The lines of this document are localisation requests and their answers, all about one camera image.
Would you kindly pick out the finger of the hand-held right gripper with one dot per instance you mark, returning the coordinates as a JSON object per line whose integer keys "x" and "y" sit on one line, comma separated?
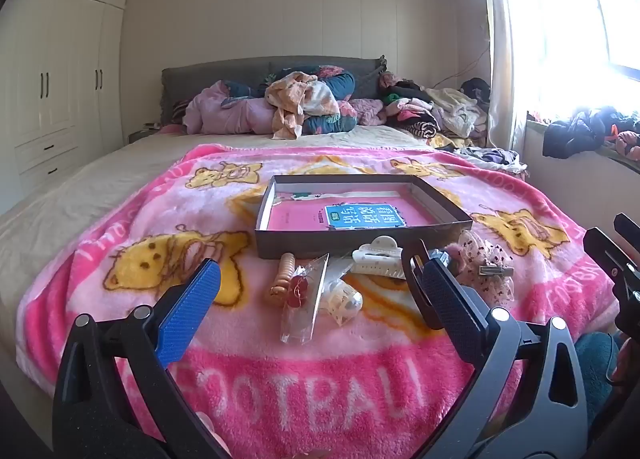
{"x": 612, "y": 256}
{"x": 629, "y": 231}

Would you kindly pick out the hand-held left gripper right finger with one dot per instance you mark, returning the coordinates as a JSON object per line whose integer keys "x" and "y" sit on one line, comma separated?
{"x": 450, "y": 304}

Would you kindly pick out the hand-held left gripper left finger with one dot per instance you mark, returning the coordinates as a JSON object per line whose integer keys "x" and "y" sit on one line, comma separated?
{"x": 190, "y": 309}

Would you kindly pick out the dark hair claw clip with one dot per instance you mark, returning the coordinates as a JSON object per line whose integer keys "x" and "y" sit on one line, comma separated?
{"x": 412, "y": 284}

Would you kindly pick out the pink lace bow hair clip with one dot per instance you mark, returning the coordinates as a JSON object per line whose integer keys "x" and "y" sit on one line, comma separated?
{"x": 495, "y": 291}

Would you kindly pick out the white hair claw clip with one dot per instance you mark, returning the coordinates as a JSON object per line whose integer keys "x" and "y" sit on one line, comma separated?
{"x": 375, "y": 259}

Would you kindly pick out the white pearl bow hair clip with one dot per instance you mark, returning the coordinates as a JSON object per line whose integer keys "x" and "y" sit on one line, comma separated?
{"x": 342, "y": 304}

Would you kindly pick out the clear packet with red earrings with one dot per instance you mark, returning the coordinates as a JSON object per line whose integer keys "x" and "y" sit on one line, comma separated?
{"x": 300, "y": 299}

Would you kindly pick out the shallow grey cardboard box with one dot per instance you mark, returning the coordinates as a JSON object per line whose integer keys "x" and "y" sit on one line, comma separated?
{"x": 300, "y": 244}

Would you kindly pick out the teal fleece garment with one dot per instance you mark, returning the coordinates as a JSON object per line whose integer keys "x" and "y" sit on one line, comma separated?
{"x": 595, "y": 364}

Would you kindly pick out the black jacket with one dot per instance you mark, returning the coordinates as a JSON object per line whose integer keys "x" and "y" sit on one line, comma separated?
{"x": 575, "y": 134}

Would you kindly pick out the pink bear printed blanket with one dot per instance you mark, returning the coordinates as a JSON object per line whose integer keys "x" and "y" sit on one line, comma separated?
{"x": 325, "y": 369}

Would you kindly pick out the pink book with blue label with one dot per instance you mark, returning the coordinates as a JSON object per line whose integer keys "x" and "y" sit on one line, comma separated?
{"x": 295, "y": 214}

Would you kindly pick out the purple grey clothes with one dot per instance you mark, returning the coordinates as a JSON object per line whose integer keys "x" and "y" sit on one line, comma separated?
{"x": 492, "y": 156}

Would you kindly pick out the bed with beige sheet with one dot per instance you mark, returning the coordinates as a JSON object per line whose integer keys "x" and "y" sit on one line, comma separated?
{"x": 100, "y": 179}

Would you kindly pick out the bedside table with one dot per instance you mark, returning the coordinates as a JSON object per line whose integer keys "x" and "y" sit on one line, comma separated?
{"x": 142, "y": 134}

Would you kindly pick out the pile of mixed clothes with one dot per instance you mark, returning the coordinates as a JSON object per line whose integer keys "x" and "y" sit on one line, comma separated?
{"x": 430, "y": 109}

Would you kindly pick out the pink quilted garment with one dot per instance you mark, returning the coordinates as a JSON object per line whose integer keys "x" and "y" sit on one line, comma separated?
{"x": 225, "y": 114}

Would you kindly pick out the cream curtain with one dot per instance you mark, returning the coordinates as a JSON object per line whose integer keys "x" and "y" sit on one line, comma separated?
{"x": 500, "y": 64}

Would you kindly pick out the dark teal floral quilt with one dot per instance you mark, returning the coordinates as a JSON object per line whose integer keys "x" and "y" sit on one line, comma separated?
{"x": 330, "y": 121}

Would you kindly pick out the bright window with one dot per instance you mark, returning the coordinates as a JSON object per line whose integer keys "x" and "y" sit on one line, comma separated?
{"x": 575, "y": 14}

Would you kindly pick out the peach patterned cloth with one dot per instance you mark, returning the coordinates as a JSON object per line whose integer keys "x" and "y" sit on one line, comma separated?
{"x": 295, "y": 99}

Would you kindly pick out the grey padded headboard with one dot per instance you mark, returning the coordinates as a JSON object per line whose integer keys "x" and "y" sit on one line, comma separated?
{"x": 210, "y": 69}

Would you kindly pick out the cream wardrobe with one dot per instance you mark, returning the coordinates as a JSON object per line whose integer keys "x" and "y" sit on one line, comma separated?
{"x": 55, "y": 74}

